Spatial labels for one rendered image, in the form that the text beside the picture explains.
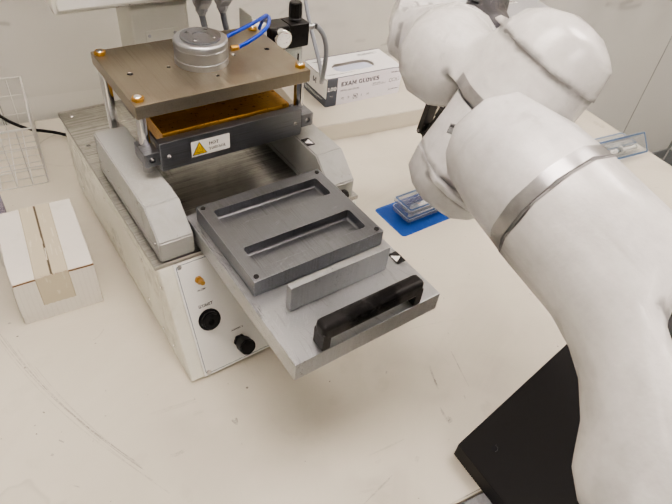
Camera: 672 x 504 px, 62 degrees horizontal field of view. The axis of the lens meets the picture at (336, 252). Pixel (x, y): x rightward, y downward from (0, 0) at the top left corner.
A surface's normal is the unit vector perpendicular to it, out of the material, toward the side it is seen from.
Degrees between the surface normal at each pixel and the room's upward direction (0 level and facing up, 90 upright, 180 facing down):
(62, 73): 90
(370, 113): 0
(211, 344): 65
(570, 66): 74
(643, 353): 56
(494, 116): 34
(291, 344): 0
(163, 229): 41
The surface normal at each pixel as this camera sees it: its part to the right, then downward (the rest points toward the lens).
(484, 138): -0.66, -0.17
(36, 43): 0.45, 0.64
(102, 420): 0.10, -0.73
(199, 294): 0.55, 0.24
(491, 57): -0.75, -0.33
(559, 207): -0.40, -0.23
